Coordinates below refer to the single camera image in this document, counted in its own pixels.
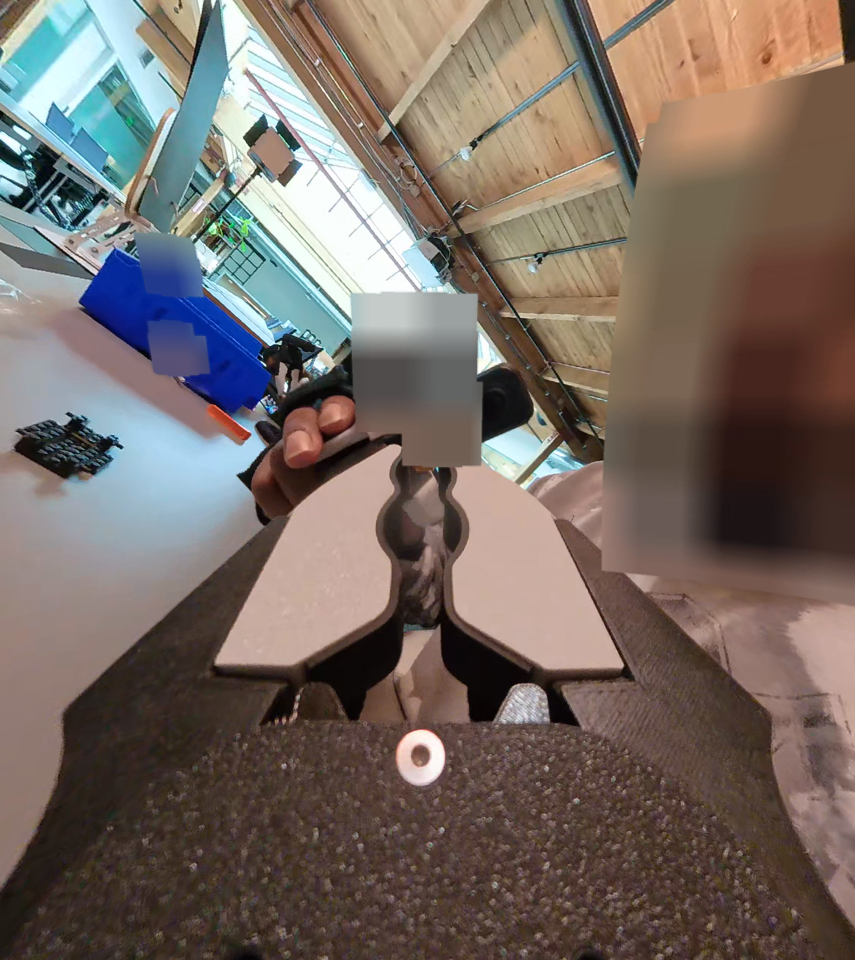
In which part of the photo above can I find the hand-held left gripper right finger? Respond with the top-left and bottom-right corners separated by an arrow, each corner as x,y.
440,462 -> 627,684

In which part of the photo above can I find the blue plastic bin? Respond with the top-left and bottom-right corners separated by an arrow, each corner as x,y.
80,248 -> 273,414

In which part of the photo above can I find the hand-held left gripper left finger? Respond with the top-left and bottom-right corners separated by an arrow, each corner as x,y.
215,458 -> 403,679

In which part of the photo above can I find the black lego chassis piece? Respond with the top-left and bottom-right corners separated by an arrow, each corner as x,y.
14,413 -> 126,481

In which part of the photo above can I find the person's right hand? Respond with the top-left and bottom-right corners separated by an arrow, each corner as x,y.
248,393 -> 361,520

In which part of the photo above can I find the light mottled cloth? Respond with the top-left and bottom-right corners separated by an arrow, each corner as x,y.
525,465 -> 855,960

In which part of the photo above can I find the orange flat piece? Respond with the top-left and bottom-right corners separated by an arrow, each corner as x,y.
206,402 -> 253,445

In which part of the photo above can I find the person's right forearm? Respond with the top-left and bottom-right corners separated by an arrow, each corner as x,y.
393,465 -> 466,724

